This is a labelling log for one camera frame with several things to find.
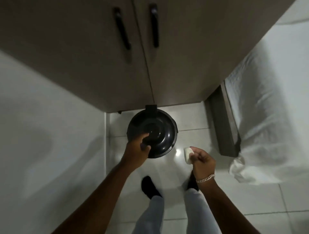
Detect person's right forearm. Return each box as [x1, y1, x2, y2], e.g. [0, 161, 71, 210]
[196, 176, 262, 234]

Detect black round lidded trash bin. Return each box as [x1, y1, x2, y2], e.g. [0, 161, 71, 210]
[127, 105, 178, 159]

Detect person's left forearm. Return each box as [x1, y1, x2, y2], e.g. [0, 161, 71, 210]
[51, 158, 139, 234]

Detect white tissue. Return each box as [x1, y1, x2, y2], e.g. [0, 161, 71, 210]
[184, 147, 194, 166]

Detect silver chain bracelet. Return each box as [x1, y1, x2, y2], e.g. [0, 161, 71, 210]
[196, 173, 215, 184]

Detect person's right hand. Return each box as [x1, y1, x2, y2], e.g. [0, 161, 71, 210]
[189, 146, 217, 181]

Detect light grey trousers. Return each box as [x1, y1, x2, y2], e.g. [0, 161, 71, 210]
[131, 188, 223, 234]

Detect person's black right shoe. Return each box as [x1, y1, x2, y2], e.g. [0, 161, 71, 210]
[187, 171, 200, 192]

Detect black bar door handle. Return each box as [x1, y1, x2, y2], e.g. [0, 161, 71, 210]
[113, 7, 132, 51]
[149, 3, 160, 48]

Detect white bed sheet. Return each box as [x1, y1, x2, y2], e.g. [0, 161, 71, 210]
[224, 0, 309, 186]

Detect person's black left shoe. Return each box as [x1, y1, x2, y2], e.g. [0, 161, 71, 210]
[141, 176, 163, 200]

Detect grey bed frame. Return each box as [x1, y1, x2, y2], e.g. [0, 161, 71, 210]
[208, 81, 242, 158]

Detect person's black shoe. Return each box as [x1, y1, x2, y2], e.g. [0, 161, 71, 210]
[187, 171, 200, 192]
[141, 176, 163, 200]

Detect person's left hand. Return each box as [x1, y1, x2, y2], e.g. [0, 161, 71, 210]
[122, 133, 152, 170]

